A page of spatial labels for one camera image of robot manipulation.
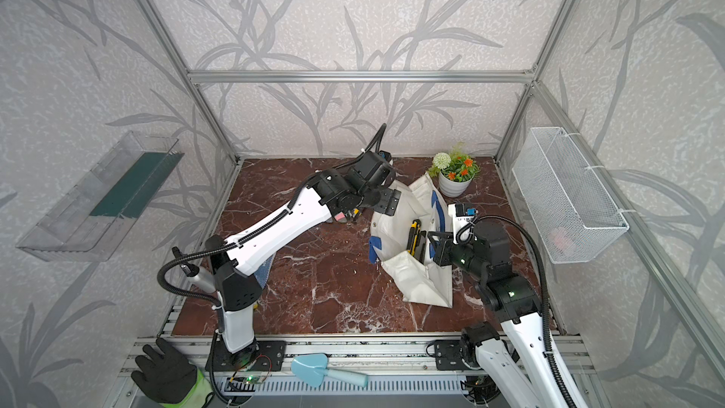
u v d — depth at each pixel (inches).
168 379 27.5
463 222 24.4
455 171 38.8
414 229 37.8
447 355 29.0
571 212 24.1
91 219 25.4
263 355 28.6
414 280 30.3
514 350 18.4
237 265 17.5
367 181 21.9
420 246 36.7
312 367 28.4
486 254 19.8
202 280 31.1
